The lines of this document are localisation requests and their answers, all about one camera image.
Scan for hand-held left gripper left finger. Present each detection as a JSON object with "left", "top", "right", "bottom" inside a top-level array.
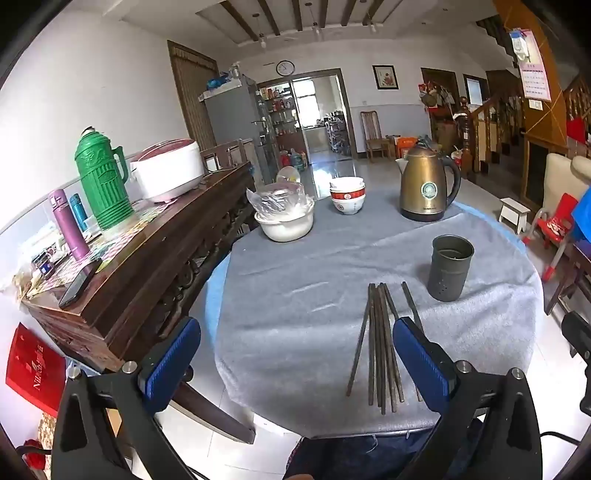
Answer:
[{"left": 51, "top": 316, "right": 202, "bottom": 480}]

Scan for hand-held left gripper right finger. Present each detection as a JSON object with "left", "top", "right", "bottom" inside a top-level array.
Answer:
[{"left": 392, "top": 316, "right": 543, "bottom": 480}]

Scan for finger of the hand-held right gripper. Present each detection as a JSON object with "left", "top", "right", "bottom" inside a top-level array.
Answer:
[{"left": 561, "top": 311, "right": 591, "bottom": 359}]

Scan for bundle of dark chopsticks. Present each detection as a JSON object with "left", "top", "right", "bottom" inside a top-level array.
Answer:
[{"left": 346, "top": 281, "right": 424, "bottom": 415}]

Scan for dark grey chopstick holder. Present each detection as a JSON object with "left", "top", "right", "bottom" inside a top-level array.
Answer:
[{"left": 427, "top": 234, "right": 475, "bottom": 302}]

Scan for dark wooden side table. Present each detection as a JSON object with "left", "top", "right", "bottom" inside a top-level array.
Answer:
[{"left": 545, "top": 239, "right": 591, "bottom": 317}]

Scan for light blue table cover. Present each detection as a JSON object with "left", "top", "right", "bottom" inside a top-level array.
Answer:
[{"left": 204, "top": 198, "right": 529, "bottom": 361}]

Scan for carved dark wooden sideboard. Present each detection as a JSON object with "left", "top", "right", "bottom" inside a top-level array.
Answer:
[{"left": 21, "top": 161, "right": 259, "bottom": 445}]

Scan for person's denim trousers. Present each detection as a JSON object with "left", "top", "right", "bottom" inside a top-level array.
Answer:
[{"left": 283, "top": 427, "right": 490, "bottom": 480}]

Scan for red plastic child chair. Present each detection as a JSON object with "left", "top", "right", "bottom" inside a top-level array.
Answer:
[{"left": 522, "top": 193, "right": 580, "bottom": 283}]

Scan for blue cloth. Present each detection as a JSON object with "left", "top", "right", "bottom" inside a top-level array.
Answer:
[{"left": 571, "top": 188, "right": 591, "bottom": 241}]

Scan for black smartphone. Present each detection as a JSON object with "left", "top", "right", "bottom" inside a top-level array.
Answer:
[{"left": 58, "top": 258, "right": 103, "bottom": 310}]

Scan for grey tablecloth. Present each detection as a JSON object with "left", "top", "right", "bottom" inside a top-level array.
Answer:
[{"left": 215, "top": 185, "right": 544, "bottom": 439}]

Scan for small white stool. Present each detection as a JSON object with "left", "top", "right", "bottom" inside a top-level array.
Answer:
[{"left": 499, "top": 198, "right": 532, "bottom": 234}]

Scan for red gift bag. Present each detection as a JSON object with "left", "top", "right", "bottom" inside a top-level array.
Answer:
[{"left": 6, "top": 322, "right": 68, "bottom": 419}]

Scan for beige armchair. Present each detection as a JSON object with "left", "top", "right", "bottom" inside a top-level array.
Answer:
[{"left": 541, "top": 152, "right": 591, "bottom": 217}]

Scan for purple thermos bottle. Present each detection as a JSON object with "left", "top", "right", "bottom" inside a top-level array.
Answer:
[{"left": 48, "top": 189, "right": 91, "bottom": 262}]

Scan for white bowl red emblem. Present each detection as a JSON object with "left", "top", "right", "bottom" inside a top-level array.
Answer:
[{"left": 331, "top": 196, "right": 365, "bottom": 216}]

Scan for white plastic pot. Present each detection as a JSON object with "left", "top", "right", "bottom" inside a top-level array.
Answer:
[{"left": 254, "top": 198, "right": 315, "bottom": 243}]

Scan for gold electric kettle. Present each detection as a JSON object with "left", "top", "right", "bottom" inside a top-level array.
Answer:
[{"left": 395, "top": 144, "right": 462, "bottom": 223}]

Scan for teal bottle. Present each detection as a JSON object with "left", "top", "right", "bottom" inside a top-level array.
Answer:
[{"left": 69, "top": 194, "right": 89, "bottom": 232}]

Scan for white rice cooker pink lid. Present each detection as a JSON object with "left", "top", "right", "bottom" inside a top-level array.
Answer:
[{"left": 130, "top": 138, "right": 206, "bottom": 204}]

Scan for green thermos jug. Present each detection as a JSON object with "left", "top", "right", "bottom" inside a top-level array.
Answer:
[{"left": 75, "top": 129, "right": 136, "bottom": 232}]

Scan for wooden chair back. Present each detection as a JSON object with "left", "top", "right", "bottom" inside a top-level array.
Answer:
[{"left": 201, "top": 138, "right": 253, "bottom": 175}]

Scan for wooden stair railing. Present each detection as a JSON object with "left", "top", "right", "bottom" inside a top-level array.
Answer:
[{"left": 456, "top": 90, "right": 525, "bottom": 174}]

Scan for wooden dining chair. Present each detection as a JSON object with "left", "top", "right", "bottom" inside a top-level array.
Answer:
[{"left": 360, "top": 111, "right": 391, "bottom": 162}]

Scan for grey refrigerator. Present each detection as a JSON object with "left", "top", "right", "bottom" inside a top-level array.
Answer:
[{"left": 199, "top": 76, "right": 272, "bottom": 185}]

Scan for glass display shelf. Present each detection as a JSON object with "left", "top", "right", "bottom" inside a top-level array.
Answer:
[{"left": 256, "top": 85, "right": 297, "bottom": 149}]

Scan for brown wooden door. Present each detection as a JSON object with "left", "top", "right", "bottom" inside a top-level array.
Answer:
[{"left": 167, "top": 41, "right": 221, "bottom": 151}]

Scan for pink wall calendar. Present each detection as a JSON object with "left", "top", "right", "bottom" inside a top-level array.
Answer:
[{"left": 509, "top": 28, "right": 553, "bottom": 102}]

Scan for framed wall picture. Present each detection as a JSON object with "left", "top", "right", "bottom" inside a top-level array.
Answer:
[{"left": 372, "top": 65, "right": 399, "bottom": 90}]

